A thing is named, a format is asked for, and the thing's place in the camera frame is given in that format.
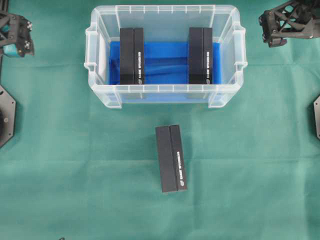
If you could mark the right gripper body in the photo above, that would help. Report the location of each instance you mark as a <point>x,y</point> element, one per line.
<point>299,19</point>

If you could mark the clear plastic storage case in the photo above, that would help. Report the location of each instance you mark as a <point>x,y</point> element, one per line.
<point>166,35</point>

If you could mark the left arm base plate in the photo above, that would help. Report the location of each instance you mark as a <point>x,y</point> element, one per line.
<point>7,116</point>

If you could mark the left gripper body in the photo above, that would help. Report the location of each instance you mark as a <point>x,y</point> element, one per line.
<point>16,30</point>

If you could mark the blue liner sheet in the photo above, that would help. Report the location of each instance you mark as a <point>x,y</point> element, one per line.
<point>166,63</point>

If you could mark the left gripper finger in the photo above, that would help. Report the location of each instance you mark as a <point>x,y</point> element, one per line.
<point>12,51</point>

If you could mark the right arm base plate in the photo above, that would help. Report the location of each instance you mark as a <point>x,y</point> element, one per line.
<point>316,108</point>

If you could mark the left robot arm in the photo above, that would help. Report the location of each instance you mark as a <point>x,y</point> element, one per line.
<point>2,5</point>

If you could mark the black camera box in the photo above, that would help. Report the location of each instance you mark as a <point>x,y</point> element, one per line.
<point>170,154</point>
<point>200,56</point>
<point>132,58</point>

